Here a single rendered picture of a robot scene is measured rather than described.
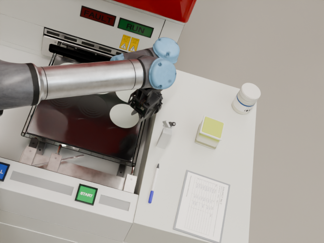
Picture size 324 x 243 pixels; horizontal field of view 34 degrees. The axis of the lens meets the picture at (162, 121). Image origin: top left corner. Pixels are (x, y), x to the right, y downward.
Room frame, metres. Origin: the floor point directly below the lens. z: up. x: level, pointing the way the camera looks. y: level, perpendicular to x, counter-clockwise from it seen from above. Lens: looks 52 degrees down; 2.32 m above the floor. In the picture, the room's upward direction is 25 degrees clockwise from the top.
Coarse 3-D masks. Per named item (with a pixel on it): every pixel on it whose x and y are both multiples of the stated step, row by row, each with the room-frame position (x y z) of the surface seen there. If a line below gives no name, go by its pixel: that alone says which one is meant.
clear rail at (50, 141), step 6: (30, 138) 0.84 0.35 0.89; (36, 138) 0.85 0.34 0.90; (42, 138) 0.86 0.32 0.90; (54, 144) 0.86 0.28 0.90; (60, 144) 0.86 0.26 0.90; (66, 144) 0.87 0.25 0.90; (78, 150) 0.87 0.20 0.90; (84, 150) 0.88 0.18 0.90; (96, 156) 0.88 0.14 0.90; (102, 156) 0.89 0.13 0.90; (108, 156) 0.90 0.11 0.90; (120, 162) 0.90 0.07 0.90; (126, 162) 0.90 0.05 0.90; (132, 162) 0.91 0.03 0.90
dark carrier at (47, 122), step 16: (80, 96) 1.07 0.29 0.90; (96, 96) 1.10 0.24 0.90; (112, 96) 1.13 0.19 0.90; (48, 112) 0.96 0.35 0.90; (64, 112) 0.98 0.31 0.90; (80, 112) 1.01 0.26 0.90; (96, 112) 1.04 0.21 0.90; (32, 128) 0.88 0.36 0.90; (48, 128) 0.90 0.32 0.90; (64, 128) 0.93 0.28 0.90; (80, 128) 0.95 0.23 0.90; (96, 128) 0.98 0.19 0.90; (112, 128) 1.01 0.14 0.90; (128, 128) 1.03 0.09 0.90; (80, 144) 0.90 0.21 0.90; (96, 144) 0.92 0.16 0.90; (112, 144) 0.95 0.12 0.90; (128, 144) 0.97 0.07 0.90; (128, 160) 0.92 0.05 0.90
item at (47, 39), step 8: (48, 40) 1.22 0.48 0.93; (56, 40) 1.22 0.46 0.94; (64, 40) 1.23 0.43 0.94; (48, 48) 1.22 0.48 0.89; (72, 48) 1.23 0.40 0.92; (80, 48) 1.24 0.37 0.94; (88, 48) 1.25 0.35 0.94; (64, 56) 1.23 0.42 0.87; (72, 56) 1.24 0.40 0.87; (96, 56) 1.25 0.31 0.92; (104, 56) 1.25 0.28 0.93; (112, 56) 1.26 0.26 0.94
